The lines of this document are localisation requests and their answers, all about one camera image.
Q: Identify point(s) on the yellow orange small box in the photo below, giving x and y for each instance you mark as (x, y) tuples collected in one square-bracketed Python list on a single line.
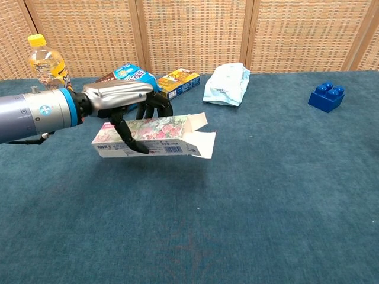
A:
[(180, 83)]

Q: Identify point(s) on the yellow cap drink bottle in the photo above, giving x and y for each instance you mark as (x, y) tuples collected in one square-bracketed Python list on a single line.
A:
[(47, 65)]

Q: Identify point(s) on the woven bamboo folding screen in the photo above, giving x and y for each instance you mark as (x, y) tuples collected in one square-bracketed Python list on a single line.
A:
[(192, 32)]

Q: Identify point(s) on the floral toothpaste carton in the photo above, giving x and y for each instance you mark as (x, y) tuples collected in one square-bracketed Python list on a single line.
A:
[(168, 133)]

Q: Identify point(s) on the blue snack box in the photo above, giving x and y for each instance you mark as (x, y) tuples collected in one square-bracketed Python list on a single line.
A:
[(133, 74)]

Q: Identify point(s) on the blue felt table cloth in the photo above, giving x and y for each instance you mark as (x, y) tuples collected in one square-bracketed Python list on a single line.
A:
[(237, 207)]

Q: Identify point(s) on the light blue wipes pack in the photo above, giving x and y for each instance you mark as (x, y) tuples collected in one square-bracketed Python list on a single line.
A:
[(226, 85)]

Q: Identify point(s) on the blue toy brick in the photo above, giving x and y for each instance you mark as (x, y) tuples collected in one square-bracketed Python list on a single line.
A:
[(325, 99)]

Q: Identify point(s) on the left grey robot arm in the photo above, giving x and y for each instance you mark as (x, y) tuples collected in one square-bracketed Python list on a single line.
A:
[(35, 115)]

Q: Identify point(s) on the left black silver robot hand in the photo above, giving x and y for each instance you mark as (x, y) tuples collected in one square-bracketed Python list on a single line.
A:
[(118, 94)]

